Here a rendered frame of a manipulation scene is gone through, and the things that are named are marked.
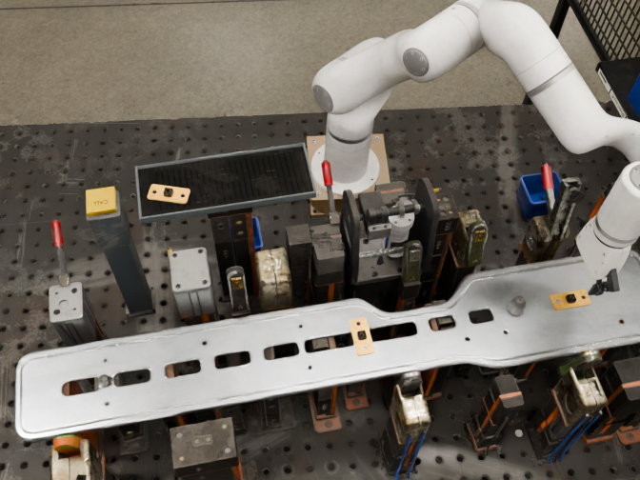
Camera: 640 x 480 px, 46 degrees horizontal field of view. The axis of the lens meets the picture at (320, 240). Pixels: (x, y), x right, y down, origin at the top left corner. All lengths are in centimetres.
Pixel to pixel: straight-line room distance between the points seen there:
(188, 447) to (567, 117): 91
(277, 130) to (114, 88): 133
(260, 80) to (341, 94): 172
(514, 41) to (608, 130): 22
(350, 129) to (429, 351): 61
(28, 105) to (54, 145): 116
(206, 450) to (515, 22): 95
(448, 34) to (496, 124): 98
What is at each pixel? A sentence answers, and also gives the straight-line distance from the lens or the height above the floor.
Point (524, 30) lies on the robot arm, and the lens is 135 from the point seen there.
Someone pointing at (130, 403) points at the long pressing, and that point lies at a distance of 158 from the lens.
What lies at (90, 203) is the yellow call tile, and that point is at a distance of 163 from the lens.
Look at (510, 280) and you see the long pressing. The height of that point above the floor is 100.
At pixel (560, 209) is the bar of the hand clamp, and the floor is 115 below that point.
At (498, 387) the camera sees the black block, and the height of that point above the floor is 99.
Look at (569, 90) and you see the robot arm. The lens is 136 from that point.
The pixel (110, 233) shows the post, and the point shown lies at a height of 108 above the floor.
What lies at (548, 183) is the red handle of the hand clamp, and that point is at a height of 113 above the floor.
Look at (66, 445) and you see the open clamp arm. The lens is 146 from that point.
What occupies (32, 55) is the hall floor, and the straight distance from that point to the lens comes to 374.
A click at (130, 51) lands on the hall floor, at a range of 364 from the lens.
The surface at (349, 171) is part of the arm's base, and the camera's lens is 202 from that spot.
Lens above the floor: 244
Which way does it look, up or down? 57 degrees down
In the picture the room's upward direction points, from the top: 2 degrees clockwise
